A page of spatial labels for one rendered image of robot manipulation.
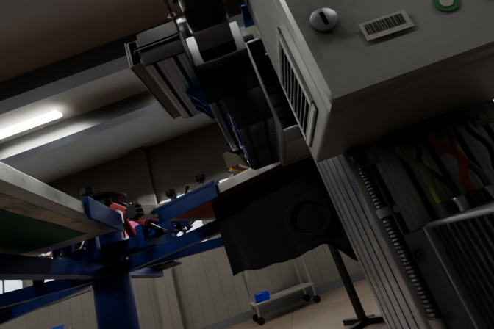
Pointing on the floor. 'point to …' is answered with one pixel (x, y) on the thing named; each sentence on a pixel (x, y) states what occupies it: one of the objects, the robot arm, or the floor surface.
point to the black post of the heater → (353, 296)
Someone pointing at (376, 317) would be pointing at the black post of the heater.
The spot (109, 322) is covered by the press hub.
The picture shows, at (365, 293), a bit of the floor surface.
